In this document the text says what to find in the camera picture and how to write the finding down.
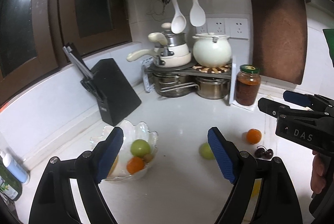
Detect dark green sheet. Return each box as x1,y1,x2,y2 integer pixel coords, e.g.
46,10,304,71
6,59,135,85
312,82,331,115
323,28,334,68

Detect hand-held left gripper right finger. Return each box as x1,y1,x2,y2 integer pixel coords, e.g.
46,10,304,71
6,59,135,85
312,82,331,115
207,127,303,224

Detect white soup ladle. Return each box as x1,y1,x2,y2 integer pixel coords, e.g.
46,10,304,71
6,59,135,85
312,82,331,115
171,0,187,34

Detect black knife block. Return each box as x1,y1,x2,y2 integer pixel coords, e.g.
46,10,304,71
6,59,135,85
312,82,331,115
89,58,142,127

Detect white rice paddle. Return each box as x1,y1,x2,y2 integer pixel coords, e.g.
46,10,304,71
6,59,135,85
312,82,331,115
189,0,206,27

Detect white flower-shaped bowl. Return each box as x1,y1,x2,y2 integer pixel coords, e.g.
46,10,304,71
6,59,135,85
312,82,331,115
90,120,159,183

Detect wide stainless steel pot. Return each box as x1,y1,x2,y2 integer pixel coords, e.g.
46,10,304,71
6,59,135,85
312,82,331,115
153,73,200,98

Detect light green apple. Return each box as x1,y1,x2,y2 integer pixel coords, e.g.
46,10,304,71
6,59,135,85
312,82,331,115
199,142,216,160

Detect black-handled scissors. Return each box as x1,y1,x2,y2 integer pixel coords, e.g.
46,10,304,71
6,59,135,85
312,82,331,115
80,78,102,99

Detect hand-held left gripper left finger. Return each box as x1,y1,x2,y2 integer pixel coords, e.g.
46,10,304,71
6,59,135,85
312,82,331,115
29,127,124,224

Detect brown window frame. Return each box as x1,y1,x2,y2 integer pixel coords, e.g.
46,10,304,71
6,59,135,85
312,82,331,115
0,0,132,107

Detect cream frying pan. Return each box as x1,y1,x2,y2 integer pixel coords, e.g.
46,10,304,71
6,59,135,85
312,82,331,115
154,52,193,68

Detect small stainless steel pot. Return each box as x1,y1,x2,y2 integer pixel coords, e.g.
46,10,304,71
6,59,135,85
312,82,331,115
195,76,230,100

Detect white folded napkin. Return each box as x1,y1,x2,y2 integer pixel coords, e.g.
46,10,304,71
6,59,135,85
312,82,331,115
233,101,257,112

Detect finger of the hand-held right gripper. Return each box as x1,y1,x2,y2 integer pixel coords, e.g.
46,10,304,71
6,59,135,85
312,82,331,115
283,91,334,115
258,97,311,117

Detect wooden trivet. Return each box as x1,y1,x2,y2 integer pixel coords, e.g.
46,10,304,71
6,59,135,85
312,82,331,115
193,63,232,74

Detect glass jar of brown sauce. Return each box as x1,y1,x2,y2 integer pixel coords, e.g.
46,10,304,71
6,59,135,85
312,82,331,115
235,64,261,106

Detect cream saucepan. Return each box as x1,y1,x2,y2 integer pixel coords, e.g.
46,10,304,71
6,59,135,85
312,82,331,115
127,43,190,63

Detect green dish soap bottle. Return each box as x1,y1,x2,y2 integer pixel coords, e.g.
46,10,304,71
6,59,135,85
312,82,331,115
0,164,20,201

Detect orange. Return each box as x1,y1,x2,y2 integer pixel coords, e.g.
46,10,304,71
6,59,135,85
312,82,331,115
247,129,262,145
127,157,145,175

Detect deep green apple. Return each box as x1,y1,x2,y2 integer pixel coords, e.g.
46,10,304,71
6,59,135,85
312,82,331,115
130,139,151,158

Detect white pump bottle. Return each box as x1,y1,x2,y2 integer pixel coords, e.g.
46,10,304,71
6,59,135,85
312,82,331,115
0,150,30,185

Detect steel-handled knife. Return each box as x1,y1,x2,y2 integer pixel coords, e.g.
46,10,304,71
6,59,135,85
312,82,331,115
63,45,92,80
66,43,94,78

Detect cream ceramic pot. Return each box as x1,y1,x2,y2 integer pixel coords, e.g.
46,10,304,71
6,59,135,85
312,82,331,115
192,33,232,68

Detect brown wooden cutting board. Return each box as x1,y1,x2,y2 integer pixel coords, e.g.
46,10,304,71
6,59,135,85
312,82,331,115
249,0,308,85

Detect person's right hand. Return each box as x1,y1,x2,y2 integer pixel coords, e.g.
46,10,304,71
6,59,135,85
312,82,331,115
311,153,327,194

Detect thin black wire loop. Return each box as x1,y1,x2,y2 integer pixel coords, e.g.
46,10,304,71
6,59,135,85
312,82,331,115
146,0,167,22

